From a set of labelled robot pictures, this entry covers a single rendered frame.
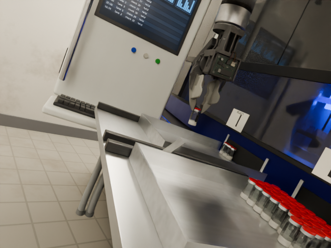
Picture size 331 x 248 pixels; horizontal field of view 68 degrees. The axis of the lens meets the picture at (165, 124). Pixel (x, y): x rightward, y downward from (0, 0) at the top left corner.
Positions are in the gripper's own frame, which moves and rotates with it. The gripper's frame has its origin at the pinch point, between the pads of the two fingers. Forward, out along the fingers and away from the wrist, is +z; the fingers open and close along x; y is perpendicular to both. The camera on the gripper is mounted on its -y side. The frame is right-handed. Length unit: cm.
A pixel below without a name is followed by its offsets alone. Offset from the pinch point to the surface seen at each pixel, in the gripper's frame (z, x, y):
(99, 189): 64, -11, -65
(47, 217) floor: 99, -35, -81
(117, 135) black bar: 10.0, -18.7, 9.9
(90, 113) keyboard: 17.5, -25.9, -34.1
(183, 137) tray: 13.6, 7.5, -20.6
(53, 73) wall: 29, -75, -216
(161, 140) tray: 10.2, -7.7, 4.7
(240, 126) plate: 2.5, 18.0, -6.1
